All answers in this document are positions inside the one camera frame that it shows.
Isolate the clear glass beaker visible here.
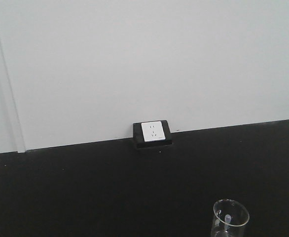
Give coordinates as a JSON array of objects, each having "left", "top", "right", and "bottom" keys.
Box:
[{"left": 211, "top": 199, "right": 250, "bottom": 237}]

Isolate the black socket mounting box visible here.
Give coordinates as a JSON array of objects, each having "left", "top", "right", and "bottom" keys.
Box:
[{"left": 132, "top": 120, "right": 173, "bottom": 149}]

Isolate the white wall power socket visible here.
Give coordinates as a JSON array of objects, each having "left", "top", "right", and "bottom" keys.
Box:
[{"left": 141, "top": 121, "right": 166, "bottom": 142}]

